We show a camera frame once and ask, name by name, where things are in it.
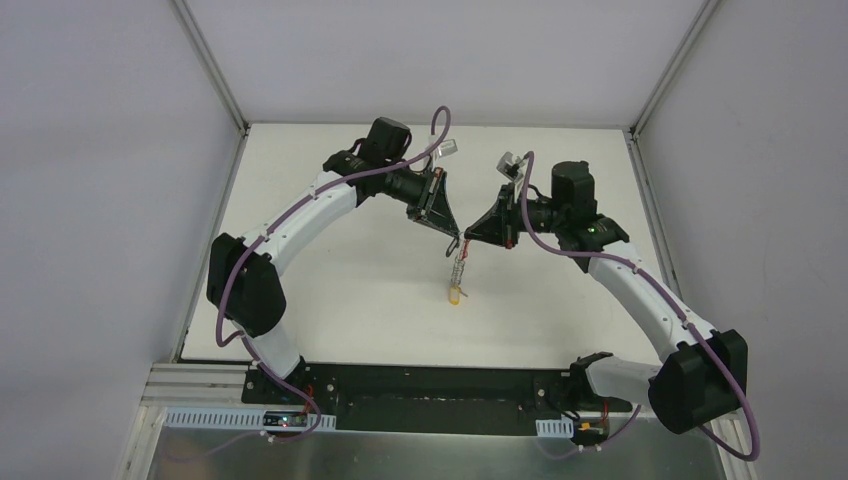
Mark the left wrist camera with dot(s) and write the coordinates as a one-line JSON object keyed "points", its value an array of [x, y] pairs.
{"points": [[445, 148]]}

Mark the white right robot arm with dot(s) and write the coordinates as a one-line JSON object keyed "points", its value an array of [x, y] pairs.
{"points": [[702, 372]]}

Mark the black key tag with key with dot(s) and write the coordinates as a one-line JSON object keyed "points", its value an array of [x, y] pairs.
{"points": [[452, 248]]}

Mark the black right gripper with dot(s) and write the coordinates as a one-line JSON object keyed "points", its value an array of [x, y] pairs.
{"points": [[507, 215]]}

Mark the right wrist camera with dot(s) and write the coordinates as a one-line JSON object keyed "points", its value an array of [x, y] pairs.
{"points": [[512, 166]]}

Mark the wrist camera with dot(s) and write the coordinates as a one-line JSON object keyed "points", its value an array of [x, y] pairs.
{"points": [[512, 166], [445, 148]]}

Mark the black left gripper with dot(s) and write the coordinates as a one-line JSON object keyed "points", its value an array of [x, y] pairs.
{"points": [[429, 195]]}

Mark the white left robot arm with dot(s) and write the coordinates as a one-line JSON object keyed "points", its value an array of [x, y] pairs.
{"points": [[244, 276]]}

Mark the red-handled metal key holder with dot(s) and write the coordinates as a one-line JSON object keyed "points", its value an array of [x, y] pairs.
{"points": [[459, 264]]}

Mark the aluminium frame rail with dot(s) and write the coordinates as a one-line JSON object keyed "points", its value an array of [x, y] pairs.
{"points": [[180, 384]]}

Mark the yellow key tag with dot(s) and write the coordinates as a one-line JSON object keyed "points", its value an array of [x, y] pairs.
{"points": [[455, 295]]}

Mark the white cable duct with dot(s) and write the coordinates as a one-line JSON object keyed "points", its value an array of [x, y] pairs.
{"points": [[247, 419]]}

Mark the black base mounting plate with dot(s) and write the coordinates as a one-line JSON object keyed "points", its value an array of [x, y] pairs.
{"points": [[440, 400]]}

